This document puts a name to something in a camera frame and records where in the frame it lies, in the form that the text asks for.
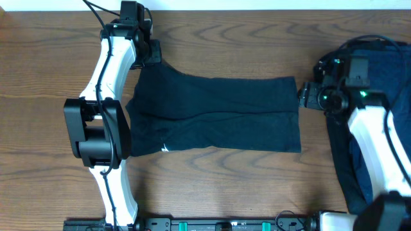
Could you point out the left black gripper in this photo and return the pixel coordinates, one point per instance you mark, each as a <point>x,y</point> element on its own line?
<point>141,63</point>

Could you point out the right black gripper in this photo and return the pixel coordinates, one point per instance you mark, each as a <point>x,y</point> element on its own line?
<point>308,98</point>

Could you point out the dark teal t-shirt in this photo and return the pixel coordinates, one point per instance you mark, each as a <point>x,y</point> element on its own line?
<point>173,111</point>

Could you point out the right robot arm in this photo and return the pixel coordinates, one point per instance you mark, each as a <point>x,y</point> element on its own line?
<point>372,125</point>

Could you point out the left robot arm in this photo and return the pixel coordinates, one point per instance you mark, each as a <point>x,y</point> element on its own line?
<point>98,131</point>

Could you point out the black garment in pile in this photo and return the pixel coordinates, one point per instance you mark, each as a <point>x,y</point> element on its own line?
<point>326,71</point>

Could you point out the blue garment in pile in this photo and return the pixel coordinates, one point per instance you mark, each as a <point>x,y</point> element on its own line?
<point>389,71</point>

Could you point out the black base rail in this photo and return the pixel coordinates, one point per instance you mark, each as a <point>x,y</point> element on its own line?
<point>285,220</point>

